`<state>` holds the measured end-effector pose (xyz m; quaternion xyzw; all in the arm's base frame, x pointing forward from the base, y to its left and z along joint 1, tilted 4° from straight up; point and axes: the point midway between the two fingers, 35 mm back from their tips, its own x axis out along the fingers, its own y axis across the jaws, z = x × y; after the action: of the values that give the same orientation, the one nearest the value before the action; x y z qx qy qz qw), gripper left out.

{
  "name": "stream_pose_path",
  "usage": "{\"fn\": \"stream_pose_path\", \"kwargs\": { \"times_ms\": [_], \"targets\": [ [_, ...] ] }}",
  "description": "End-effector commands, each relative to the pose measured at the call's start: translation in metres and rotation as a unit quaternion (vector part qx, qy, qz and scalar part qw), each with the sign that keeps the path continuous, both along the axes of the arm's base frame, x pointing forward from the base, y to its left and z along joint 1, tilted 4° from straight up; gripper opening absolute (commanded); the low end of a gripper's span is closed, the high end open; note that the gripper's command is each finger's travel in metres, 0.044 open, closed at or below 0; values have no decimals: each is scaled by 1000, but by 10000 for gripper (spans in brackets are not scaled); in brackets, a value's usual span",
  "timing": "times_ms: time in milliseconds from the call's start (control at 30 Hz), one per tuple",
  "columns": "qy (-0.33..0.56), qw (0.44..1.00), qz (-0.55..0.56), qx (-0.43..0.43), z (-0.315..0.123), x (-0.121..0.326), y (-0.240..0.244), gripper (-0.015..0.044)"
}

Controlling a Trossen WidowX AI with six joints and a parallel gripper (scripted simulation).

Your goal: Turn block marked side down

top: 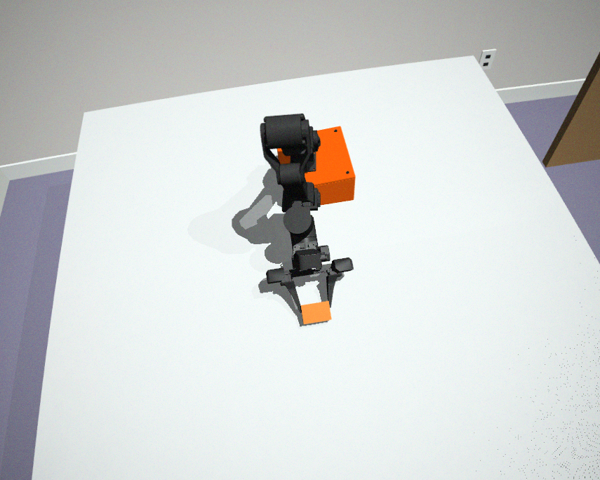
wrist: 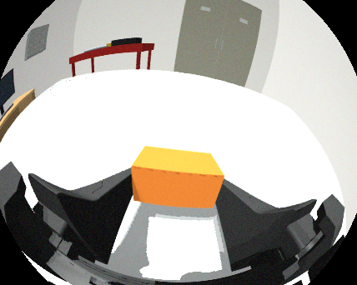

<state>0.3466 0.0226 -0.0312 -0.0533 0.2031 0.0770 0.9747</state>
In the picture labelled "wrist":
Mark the orange block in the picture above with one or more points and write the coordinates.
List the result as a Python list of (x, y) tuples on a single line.
[(173, 177)]

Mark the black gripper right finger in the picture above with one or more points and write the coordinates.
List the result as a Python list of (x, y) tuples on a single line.
[(250, 225)]

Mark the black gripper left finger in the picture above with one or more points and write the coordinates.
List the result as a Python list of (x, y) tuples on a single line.
[(94, 212)]

